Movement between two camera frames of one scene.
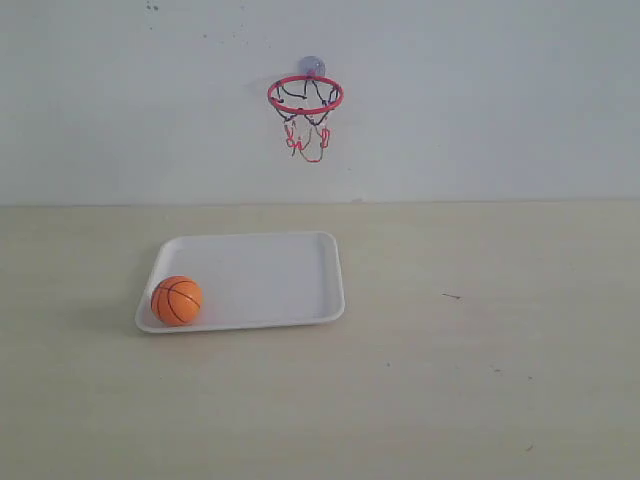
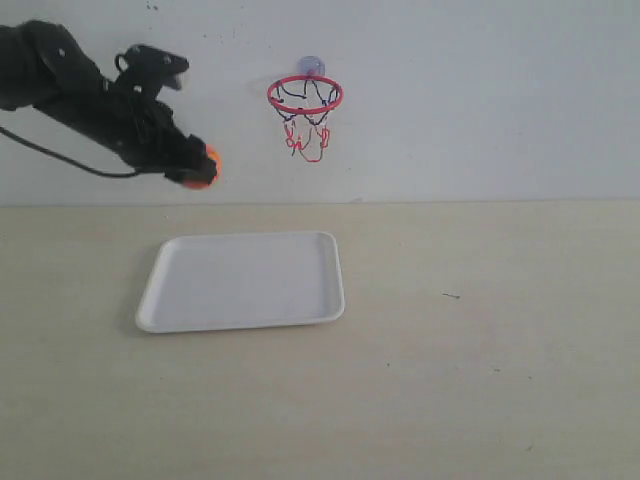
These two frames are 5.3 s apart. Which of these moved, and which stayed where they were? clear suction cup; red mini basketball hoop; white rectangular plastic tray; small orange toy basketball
Moved: small orange toy basketball
Stayed: red mini basketball hoop; clear suction cup; white rectangular plastic tray
